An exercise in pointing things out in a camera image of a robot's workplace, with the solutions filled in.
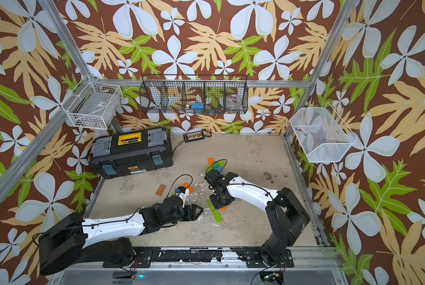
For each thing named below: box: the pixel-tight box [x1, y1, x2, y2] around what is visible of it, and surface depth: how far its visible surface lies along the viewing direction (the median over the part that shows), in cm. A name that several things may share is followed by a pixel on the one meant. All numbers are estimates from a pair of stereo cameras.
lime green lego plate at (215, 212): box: [206, 198, 224, 224], surface depth 87 cm
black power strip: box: [182, 131, 205, 143], surface depth 121 cm
